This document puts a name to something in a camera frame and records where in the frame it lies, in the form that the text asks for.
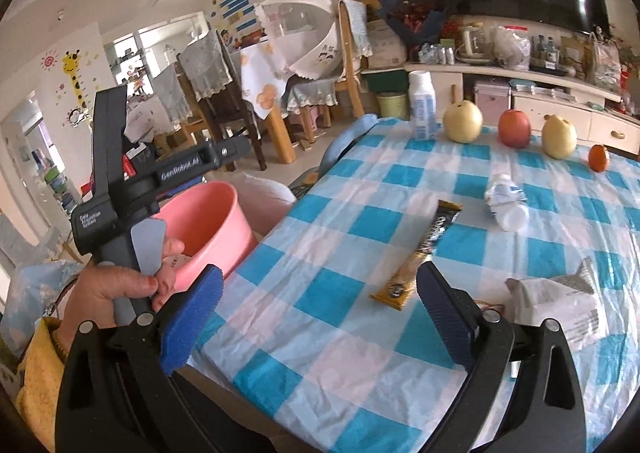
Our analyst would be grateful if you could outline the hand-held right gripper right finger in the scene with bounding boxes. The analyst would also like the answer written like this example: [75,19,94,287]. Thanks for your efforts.
[416,262,587,453]

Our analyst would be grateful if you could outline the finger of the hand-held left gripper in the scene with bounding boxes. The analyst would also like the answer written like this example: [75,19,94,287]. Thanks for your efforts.
[202,136,254,175]

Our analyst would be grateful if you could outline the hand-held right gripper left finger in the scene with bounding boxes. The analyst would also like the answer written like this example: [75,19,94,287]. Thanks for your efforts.
[55,263,225,453]

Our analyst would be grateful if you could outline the gold black snack packet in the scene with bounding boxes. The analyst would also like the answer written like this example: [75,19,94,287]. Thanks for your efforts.
[369,200,463,310]

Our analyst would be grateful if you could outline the pink plastic basin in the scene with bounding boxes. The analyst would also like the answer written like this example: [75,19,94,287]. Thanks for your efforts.
[150,180,258,294]

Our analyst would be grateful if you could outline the white grey paper packet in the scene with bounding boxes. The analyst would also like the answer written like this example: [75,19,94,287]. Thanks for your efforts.
[505,255,608,351]

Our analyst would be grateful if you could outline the white plastic bottle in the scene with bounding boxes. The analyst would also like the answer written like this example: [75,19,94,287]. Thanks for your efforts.
[484,173,530,232]

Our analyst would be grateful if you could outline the person's left forearm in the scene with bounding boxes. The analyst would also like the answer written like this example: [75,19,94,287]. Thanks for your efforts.
[14,317,73,436]

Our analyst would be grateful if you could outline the person's left hand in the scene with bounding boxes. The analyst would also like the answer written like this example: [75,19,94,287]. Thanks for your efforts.
[59,237,187,335]

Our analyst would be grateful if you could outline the white plastic bag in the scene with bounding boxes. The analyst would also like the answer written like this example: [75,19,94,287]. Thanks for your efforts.
[235,173,297,215]

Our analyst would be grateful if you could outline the white floral tablecloth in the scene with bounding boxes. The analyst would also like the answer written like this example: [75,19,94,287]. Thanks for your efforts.
[240,40,296,120]

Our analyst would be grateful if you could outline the wooden chair grey lace cover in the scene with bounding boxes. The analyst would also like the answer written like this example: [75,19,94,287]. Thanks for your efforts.
[152,60,198,144]
[177,30,266,171]

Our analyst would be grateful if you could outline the blue chair back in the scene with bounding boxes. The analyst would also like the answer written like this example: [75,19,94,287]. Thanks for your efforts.
[317,114,378,179]

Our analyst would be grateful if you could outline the blue white checkered tablecloth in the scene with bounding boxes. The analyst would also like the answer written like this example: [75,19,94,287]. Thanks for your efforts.
[192,116,640,453]

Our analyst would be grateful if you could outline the light blue patterned cloth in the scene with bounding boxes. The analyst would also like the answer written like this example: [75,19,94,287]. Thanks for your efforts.
[0,260,83,359]

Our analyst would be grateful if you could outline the white mesh food cover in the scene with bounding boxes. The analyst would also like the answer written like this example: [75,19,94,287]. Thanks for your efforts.
[255,0,346,79]

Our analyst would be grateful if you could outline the yellow pear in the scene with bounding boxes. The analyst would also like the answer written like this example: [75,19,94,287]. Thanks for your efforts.
[541,114,578,159]
[442,100,484,144]

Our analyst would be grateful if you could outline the red apple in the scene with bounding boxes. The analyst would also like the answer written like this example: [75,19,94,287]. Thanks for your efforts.
[498,109,532,149]

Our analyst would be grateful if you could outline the white drink bottle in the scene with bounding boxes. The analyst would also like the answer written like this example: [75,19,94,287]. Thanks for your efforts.
[407,70,441,140]

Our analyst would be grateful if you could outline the orange tangerine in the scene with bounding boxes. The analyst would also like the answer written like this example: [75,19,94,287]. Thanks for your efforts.
[587,144,611,173]

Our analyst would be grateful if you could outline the dark blue flower bouquet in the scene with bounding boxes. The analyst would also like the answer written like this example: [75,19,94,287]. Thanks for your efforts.
[377,0,448,46]

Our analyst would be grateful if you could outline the white television cabinet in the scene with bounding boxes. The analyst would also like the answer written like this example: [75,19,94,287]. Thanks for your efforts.
[360,60,640,156]

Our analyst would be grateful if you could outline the clear jug appliance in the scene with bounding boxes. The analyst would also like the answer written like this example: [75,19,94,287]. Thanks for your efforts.
[457,23,493,61]

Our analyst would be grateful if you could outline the clear plastic bag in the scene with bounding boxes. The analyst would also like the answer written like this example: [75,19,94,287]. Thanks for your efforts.
[492,26,532,71]

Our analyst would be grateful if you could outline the giraffe wall sticker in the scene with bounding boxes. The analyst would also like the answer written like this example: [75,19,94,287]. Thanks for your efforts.
[60,48,101,129]

